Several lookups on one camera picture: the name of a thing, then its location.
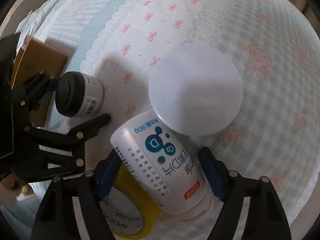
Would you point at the white supplement bottle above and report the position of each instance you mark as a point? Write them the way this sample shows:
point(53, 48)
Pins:
point(162, 166)

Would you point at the black lid small jar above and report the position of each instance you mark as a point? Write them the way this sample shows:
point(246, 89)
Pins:
point(78, 95)

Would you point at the yellow tape roll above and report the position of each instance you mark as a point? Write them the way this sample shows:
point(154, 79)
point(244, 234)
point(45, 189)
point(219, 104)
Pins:
point(128, 209)

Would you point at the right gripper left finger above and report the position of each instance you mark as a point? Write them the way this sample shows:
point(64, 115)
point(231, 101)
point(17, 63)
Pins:
point(56, 218)

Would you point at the open cardboard box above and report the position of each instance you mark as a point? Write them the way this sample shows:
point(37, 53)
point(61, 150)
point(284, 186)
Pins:
point(36, 67)

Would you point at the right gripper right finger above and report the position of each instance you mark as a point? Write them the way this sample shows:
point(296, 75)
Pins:
point(266, 217)

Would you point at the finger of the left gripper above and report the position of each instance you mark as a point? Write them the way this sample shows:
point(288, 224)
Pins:
point(48, 154)
point(31, 99)

